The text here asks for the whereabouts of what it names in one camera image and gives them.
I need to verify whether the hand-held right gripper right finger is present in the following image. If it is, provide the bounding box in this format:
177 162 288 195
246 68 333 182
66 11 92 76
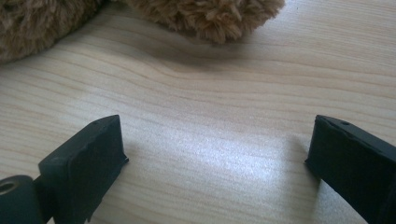
304 114 396 224

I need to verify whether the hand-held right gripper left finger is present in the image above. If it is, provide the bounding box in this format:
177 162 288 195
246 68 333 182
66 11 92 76
34 114 130 224

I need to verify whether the brown plush teddy bear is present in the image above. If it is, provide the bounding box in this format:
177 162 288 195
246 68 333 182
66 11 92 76
0 0 286 63

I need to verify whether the light wooden table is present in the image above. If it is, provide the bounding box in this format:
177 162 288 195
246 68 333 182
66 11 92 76
0 0 396 224

